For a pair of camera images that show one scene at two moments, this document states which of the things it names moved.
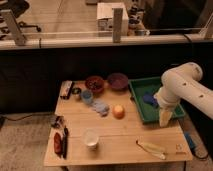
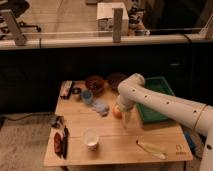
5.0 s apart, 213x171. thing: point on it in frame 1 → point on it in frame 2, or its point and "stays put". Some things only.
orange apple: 118,112 stays put
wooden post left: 18,34 stays put
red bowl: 95,84 stays put
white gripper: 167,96 → 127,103
